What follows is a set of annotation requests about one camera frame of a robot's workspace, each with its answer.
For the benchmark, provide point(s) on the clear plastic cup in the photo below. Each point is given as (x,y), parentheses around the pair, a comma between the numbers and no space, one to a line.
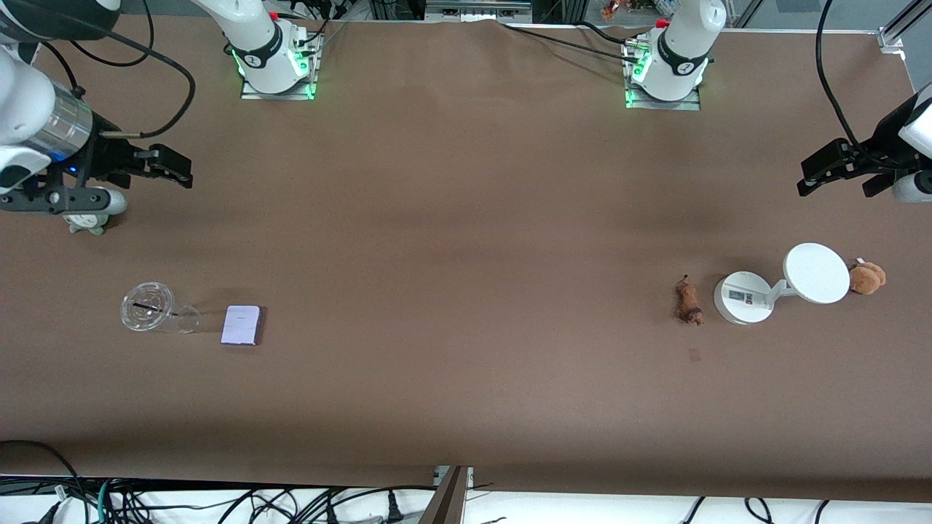
(149,306)

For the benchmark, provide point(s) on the aluminium frame profile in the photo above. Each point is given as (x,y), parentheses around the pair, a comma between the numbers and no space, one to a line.
(473,11)

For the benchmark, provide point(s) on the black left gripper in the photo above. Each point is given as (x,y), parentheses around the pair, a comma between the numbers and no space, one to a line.
(884,143)

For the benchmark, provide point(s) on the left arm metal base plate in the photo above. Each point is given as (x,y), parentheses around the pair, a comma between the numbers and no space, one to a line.
(684,105)

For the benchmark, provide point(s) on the black power plug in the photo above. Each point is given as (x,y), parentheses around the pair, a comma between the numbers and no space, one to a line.
(394,513)

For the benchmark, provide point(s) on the brown plush toy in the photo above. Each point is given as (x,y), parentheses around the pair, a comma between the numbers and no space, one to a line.
(868,279)

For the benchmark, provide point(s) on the metal corner bracket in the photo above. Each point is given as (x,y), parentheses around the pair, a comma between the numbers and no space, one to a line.
(890,38)

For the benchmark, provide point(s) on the brown table cover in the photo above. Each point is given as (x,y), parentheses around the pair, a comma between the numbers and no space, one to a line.
(466,182)

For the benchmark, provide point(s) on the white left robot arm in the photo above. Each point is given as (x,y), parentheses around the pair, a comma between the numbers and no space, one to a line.
(681,51)

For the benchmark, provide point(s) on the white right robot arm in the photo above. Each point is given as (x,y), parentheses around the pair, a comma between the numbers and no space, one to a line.
(255,36)

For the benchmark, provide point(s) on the small orange figurine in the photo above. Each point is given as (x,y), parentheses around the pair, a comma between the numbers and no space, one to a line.
(615,9)

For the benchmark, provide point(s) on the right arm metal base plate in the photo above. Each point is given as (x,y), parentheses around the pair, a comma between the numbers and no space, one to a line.
(255,94)

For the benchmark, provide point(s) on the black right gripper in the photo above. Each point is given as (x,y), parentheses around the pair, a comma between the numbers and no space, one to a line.
(107,157)

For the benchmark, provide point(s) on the white round desk lamp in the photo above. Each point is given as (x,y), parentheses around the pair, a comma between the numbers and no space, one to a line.
(815,273)

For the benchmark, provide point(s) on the brown lion statue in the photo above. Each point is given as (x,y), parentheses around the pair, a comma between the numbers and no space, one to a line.
(688,302)

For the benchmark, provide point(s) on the grey green plush toy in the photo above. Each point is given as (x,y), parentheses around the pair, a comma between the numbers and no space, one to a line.
(91,224)

